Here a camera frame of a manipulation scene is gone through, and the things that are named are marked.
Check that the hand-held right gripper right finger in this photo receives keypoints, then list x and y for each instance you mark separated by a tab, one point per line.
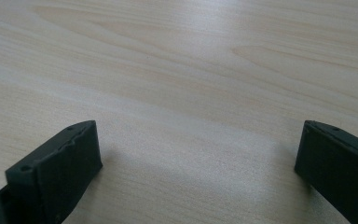
341	168

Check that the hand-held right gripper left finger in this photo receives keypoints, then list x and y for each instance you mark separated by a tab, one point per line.
59	174

